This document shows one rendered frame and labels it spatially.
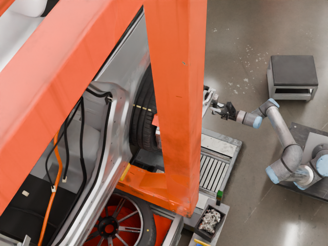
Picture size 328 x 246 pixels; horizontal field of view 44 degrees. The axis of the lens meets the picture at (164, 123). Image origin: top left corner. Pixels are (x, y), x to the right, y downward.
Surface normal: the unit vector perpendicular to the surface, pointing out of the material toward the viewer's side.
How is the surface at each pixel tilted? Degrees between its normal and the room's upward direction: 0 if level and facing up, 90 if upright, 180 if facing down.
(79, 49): 90
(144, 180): 36
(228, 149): 0
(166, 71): 90
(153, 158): 0
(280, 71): 0
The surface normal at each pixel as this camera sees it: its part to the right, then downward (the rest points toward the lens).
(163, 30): -0.41, 0.78
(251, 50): -0.06, -0.53
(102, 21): 0.91, 0.33
